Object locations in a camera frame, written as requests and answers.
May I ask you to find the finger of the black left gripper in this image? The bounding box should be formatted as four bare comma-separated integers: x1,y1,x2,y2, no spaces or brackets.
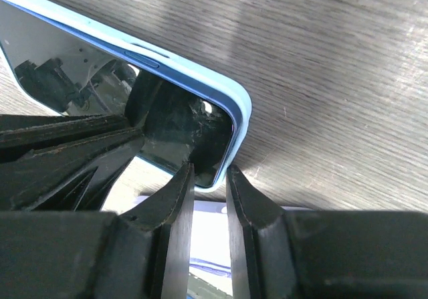
1,114,129,145
1,129,144,211

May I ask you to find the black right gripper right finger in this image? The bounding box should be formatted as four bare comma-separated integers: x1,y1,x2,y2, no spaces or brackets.
227,165,427,298

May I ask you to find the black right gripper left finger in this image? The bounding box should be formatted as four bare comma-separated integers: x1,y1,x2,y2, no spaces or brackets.
1,163,195,298

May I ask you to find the blue edged black smartphone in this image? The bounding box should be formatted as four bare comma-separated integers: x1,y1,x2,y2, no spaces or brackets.
1,1,240,189

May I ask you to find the light blue phone case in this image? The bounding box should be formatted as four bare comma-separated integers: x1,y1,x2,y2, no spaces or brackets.
1,0,252,193

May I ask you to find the lavender phone case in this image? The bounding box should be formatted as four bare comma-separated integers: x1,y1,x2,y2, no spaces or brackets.
133,193,315,280

